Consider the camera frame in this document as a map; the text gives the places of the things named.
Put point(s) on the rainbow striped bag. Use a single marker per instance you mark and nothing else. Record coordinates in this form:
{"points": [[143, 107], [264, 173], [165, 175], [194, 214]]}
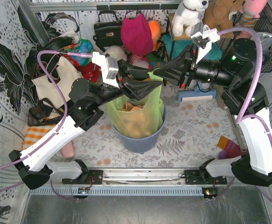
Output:
{"points": [[154, 61]]}

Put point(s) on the white plush dog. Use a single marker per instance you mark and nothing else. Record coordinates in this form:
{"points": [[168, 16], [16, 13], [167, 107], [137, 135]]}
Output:
{"points": [[188, 13]]}

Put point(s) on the cream plush sheep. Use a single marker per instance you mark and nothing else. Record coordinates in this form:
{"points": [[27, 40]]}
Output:
{"points": [[116, 52]]}

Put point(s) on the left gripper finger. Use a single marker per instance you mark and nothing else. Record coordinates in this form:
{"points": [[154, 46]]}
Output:
{"points": [[137, 90], [137, 73]]}

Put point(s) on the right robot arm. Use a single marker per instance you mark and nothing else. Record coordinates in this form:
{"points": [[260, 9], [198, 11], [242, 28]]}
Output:
{"points": [[245, 98]]}

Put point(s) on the red cloth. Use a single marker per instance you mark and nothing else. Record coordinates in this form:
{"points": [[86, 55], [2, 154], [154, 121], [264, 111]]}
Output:
{"points": [[91, 72]]}

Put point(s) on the green trash bag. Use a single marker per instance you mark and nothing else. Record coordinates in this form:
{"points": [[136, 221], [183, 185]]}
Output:
{"points": [[137, 119]]}

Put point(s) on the black wooden shelf rack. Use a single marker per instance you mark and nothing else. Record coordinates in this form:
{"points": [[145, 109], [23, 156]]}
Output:
{"points": [[222, 43]]}

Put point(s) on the pink plush toy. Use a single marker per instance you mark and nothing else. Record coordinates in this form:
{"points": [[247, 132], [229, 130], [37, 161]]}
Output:
{"points": [[251, 12]]}

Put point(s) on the brown patterned handbag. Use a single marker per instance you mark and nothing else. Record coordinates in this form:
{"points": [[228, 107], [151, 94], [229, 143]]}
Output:
{"points": [[44, 114]]}

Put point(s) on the black leather handbag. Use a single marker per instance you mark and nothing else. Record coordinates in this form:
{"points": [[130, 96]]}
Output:
{"points": [[107, 34]]}

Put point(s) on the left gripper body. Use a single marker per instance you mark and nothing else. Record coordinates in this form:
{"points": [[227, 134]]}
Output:
{"points": [[120, 76]]}

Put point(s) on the black round hat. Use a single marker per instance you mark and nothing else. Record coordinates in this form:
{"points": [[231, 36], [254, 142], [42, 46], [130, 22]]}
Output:
{"points": [[56, 44]]}

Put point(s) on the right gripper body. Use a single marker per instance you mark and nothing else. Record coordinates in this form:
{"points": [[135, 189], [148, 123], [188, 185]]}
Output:
{"points": [[191, 70]]}

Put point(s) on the silver foil bag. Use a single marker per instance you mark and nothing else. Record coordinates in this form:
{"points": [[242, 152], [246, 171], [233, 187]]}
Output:
{"points": [[265, 37]]}

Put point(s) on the blue trash bin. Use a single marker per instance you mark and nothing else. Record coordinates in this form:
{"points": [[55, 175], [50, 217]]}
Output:
{"points": [[145, 144]]}

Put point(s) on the crumpled brown paper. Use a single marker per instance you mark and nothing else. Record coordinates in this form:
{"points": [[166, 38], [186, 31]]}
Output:
{"points": [[131, 108]]}

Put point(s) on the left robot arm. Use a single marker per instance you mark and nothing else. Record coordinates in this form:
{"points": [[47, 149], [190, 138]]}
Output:
{"points": [[79, 118]]}

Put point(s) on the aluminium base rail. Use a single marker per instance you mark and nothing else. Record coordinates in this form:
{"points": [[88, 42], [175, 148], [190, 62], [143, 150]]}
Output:
{"points": [[145, 176]]}

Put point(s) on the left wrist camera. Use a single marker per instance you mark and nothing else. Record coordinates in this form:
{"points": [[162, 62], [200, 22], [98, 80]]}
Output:
{"points": [[109, 68]]}

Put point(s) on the magenta cloth bag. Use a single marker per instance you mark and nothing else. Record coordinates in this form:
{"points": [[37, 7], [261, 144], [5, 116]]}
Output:
{"points": [[136, 35]]}

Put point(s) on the pink white plush doll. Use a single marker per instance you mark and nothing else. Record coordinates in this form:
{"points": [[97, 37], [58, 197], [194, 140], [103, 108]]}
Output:
{"points": [[140, 61]]}

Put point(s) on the brown teddy bear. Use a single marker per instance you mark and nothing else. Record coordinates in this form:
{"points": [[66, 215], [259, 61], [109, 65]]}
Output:
{"points": [[218, 11]]}

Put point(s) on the pink plush roll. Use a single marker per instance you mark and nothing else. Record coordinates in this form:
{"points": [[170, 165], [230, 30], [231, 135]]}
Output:
{"points": [[68, 150]]}

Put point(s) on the black wire basket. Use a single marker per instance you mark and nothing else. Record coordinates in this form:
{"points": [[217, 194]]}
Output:
{"points": [[264, 24]]}

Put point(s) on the teal folded cloth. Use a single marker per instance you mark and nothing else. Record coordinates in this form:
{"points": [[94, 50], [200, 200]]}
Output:
{"points": [[215, 54]]}

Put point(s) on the colourful printed bag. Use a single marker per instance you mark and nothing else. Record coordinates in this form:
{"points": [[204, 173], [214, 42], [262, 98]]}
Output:
{"points": [[82, 46]]}

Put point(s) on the orange checkered cloth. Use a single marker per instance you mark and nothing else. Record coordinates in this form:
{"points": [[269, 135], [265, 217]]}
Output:
{"points": [[34, 134]]}

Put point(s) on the orange plush toy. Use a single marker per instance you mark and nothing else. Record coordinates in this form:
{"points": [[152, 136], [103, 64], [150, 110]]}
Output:
{"points": [[155, 28]]}

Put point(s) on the blue floor squeegee mop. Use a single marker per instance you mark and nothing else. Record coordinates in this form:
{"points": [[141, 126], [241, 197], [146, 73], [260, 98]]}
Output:
{"points": [[202, 91]]}

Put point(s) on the magenta striped sock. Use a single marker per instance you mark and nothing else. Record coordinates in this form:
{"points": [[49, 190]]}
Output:
{"points": [[229, 149]]}

